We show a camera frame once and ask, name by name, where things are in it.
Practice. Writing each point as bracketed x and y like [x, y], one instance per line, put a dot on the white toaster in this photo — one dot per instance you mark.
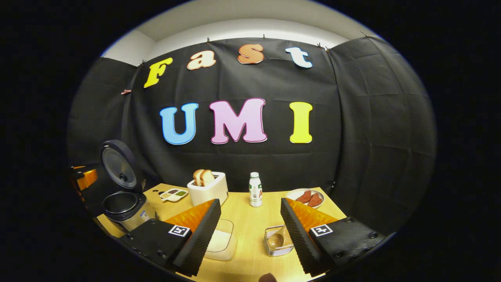
[211, 192]

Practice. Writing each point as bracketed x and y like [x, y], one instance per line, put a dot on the white milk bottle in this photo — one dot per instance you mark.
[255, 194]

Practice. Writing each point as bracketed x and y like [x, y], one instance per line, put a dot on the white divided condiment tray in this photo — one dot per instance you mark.
[174, 194]

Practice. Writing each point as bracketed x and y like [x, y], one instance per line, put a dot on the toast bread slice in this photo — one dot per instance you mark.
[197, 177]
[207, 177]

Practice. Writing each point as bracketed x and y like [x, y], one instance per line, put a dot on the white round plate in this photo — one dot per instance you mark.
[291, 196]

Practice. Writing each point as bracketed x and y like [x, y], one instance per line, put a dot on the dark steel rice cooker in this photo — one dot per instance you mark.
[133, 221]

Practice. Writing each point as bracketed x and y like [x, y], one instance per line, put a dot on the clear container of white rice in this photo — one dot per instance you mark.
[219, 241]

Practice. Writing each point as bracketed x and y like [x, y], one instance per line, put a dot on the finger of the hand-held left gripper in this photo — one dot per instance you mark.
[88, 178]

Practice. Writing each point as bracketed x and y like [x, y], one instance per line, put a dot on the black backdrop cloth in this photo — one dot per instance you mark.
[274, 84]

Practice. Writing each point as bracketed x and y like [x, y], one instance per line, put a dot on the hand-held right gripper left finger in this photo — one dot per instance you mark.
[201, 239]

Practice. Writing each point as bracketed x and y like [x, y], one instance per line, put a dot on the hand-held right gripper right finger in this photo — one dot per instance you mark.
[299, 239]

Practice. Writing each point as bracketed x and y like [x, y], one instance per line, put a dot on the red sausage slice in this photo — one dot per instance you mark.
[315, 200]
[304, 196]

